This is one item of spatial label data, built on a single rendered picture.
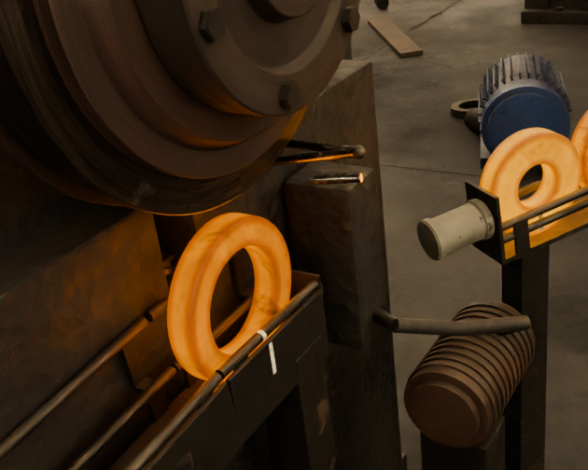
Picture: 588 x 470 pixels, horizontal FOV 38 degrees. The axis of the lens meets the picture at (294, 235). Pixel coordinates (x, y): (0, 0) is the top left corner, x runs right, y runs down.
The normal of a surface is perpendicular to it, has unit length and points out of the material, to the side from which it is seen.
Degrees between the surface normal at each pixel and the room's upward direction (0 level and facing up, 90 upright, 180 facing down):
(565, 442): 0
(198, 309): 90
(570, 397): 0
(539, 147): 90
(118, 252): 90
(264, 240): 90
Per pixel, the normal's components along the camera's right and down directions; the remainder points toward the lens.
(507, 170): 0.39, 0.37
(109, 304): 0.84, 0.15
